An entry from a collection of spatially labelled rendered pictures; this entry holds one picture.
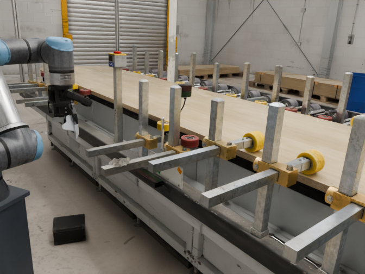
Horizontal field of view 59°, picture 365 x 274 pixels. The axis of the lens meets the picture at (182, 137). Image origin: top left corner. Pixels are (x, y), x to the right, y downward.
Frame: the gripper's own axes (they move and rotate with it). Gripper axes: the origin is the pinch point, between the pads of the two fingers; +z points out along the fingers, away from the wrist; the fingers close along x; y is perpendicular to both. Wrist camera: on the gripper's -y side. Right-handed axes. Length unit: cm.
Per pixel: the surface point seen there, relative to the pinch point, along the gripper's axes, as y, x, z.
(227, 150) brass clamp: -37, 50, -2
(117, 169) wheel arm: -8.8, 22.5, 9.2
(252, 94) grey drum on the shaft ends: -184, -64, 11
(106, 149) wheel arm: -16.1, -2.6, 10.5
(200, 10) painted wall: -701, -757, -103
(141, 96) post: -36.9, -7.8, -10.6
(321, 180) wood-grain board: -56, 76, 4
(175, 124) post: -38.2, 18.1, -3.1
